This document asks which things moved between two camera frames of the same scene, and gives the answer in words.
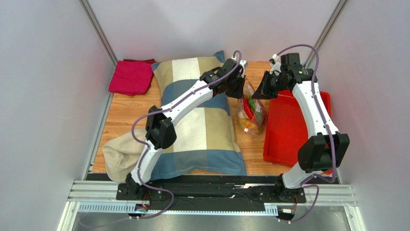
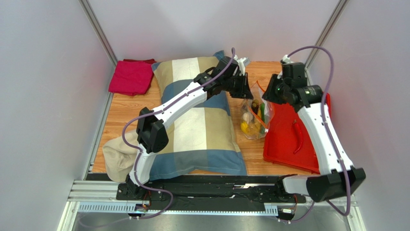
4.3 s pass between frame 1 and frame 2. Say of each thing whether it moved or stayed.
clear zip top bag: moved
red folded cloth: stayed
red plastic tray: stayed
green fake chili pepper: moved
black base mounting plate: stayed
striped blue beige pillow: stayed
